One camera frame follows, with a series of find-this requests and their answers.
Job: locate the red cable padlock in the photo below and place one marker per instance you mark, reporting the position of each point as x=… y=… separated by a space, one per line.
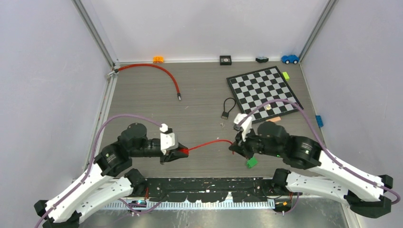
x=204 y=144

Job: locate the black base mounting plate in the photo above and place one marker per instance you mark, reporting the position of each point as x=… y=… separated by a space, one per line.
x=250 y=189

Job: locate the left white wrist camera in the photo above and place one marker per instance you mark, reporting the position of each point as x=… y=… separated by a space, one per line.
x=168 y=139

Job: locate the tan wooden block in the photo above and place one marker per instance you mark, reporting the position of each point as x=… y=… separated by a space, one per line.
x=274 y=119

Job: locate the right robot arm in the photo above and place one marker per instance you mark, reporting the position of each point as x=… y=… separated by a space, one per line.
x=339 y=181

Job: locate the small black box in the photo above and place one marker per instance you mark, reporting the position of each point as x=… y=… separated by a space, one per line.
x=225 y=60

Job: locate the lime green block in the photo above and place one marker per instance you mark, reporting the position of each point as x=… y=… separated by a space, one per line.
x=286 y=76

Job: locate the aluminium front rail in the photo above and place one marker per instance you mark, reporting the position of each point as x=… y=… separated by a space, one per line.
x=126 y=185

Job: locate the green toy brick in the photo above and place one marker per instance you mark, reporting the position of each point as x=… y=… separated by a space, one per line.
x=251 y=162

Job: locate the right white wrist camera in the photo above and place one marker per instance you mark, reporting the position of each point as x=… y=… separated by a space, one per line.
x=243 y=124

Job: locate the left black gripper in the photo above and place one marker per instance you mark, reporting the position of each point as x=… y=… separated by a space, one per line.
x=172 y=154

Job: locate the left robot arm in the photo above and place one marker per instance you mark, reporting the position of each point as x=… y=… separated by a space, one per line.
x=110 y=176

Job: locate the blue toy car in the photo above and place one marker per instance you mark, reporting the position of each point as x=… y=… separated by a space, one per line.
x=290 y=59

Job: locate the black white chessboard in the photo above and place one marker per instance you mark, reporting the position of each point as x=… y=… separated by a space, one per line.
x=252 y=89

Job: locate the black cable padlock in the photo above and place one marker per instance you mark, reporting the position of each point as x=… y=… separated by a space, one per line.
x=225 y=113

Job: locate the orange toy block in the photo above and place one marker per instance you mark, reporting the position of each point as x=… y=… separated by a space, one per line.
x=158 y=59

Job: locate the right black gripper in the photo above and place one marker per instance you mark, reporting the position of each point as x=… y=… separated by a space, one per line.
x=241 y=147

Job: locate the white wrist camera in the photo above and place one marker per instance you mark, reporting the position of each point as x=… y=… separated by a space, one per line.
x=243 y=124
x=168 y=139

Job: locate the blue toy brick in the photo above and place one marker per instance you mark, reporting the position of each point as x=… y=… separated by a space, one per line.
x=319 y=121

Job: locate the small black toy car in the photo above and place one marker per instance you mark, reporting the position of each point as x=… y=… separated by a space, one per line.
x=261 y=59

